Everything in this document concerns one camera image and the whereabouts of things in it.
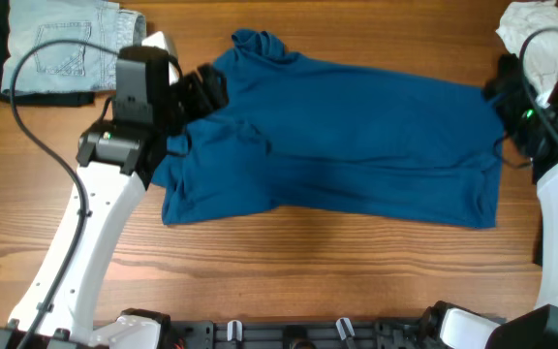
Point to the light blue denim shorts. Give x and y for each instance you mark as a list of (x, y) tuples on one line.
[(71, 67)]

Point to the white t-shirt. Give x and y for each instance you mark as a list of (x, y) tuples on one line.
[(519, 20)]

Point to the dark blue polo shirt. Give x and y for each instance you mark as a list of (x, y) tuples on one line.
[(304, 132)]

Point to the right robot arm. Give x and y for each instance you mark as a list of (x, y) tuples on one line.
[(445, 325)]

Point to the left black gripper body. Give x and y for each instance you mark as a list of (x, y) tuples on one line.
[(192, 102)]

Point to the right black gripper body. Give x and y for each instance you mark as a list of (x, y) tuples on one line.
[(511, 106)]

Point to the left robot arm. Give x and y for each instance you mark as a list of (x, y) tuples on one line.
[(116, 159)]

